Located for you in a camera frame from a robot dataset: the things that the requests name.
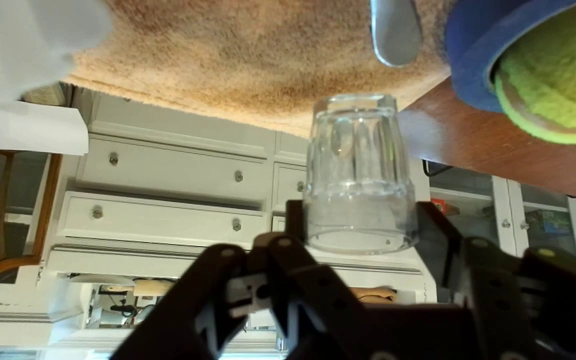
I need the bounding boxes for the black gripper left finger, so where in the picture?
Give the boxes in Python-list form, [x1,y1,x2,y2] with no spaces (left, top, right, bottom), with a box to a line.
[111,198,371,360]

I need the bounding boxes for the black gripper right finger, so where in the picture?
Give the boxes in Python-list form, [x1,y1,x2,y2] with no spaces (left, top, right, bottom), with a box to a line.
[395,203,576,360]

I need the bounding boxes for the small clear glass cup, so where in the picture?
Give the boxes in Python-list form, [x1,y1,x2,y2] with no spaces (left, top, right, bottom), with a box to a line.
[301,93,420,257]

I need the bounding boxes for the white glass-door cabinet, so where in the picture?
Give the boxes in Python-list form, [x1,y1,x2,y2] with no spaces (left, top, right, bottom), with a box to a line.
[426,166,576,269]

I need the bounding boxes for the white drawer dresser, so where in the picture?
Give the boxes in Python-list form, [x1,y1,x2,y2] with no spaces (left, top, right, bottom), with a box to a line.
[34,87,437,348]

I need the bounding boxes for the carved wooden chair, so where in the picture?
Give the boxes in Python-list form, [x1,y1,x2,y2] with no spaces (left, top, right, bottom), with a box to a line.
[0,146,64,293]

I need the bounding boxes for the yellow tennis ball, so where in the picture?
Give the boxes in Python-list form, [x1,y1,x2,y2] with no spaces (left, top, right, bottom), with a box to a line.
[492,0,576,146]

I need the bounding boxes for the beige towel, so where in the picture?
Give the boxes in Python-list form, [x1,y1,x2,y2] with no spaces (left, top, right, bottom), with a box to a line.
[60,0,461,138]

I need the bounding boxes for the blue bowl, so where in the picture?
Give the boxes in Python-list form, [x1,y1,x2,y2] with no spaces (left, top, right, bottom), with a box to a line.
[443,0,576,117]

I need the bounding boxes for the small metal spoon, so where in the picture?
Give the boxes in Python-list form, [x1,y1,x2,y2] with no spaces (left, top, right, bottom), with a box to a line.
[368,0,426,69]

